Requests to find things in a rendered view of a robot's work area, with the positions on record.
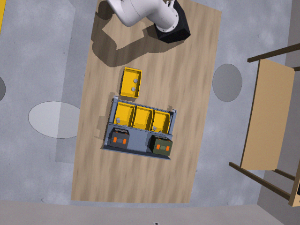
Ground olive green tool case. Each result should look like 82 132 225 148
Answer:
149 135 173 156

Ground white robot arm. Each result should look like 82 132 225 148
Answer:
106 0 179 32

